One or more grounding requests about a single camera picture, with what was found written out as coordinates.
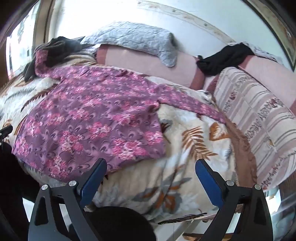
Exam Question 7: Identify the cream leaf print blanket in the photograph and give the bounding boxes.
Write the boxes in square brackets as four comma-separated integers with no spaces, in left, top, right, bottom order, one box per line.
[0,52,258,224]

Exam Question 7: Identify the black garment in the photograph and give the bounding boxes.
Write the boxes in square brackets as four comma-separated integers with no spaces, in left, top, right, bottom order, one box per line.
[196,42,255,76]

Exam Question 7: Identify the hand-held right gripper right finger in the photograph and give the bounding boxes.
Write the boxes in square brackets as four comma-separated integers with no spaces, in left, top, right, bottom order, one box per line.
[195,159,271,241]

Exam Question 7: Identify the dark brown fuzzy garment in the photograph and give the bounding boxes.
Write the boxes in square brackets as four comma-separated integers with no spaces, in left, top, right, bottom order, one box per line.
[23,36,93,81]

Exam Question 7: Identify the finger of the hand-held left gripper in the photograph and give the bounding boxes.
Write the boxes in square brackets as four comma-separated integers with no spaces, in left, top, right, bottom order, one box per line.
[0,126,14,140]

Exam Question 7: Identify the window frame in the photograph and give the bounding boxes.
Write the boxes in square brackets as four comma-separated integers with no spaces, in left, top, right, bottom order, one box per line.
[0,0,55,81]

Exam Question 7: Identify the person's dark clothing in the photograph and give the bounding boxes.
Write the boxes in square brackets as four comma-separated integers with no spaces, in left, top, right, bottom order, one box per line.
[0,142,156,241]

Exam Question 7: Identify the striped sofa cover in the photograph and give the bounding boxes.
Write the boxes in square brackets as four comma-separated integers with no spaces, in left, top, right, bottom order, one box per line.
[213,66,296,190]

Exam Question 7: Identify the pink bed sheet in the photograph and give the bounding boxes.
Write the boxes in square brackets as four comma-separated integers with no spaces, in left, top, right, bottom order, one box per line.
[95,44,292,93]

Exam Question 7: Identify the white patterned cloth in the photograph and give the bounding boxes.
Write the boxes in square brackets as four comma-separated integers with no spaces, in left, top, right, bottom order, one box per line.
[247,44,280,61]

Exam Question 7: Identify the ornate frame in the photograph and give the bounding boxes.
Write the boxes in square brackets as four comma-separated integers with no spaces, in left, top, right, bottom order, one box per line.
[243,0,296,72]

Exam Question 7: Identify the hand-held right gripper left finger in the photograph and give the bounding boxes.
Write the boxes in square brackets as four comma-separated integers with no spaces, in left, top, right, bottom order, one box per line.
[28,158,108,241]

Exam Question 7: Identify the purple floral garment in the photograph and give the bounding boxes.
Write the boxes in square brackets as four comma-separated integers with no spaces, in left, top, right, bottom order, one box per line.
[11,50,228,182]

